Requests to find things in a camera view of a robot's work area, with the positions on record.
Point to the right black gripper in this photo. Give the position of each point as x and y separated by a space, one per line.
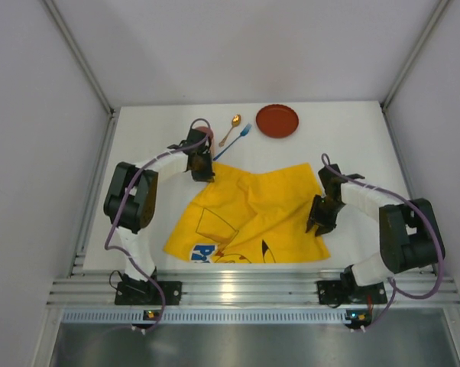
325 207

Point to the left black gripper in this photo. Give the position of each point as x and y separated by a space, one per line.
201 164

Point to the pink plastic cup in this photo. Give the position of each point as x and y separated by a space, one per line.
211 134

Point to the blue plastic fork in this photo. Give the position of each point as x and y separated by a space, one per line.
242 134

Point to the yellow printed cloth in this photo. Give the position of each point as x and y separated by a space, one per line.
247 218

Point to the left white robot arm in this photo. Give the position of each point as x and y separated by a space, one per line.
131 199

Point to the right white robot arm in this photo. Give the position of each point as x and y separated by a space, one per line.
408 234

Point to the gold metal spoon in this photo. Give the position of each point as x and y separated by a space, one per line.
236 121

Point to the red round plate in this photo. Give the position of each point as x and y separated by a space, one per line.
277 121

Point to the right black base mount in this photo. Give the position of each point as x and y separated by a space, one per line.
334 293

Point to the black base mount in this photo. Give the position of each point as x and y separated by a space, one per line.
334 293
139 293

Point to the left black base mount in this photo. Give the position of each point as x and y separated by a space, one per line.
139 293

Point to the left aluminium corner post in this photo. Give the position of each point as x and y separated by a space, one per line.
61 25

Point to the aluminium corner post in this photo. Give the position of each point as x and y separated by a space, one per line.
428 29
61 25

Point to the aluminium mounting rail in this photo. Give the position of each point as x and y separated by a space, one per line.
212 288

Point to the perforated grey cable duct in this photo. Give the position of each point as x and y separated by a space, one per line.
214 316

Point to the right aluminium corner post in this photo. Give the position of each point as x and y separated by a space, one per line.
428 29

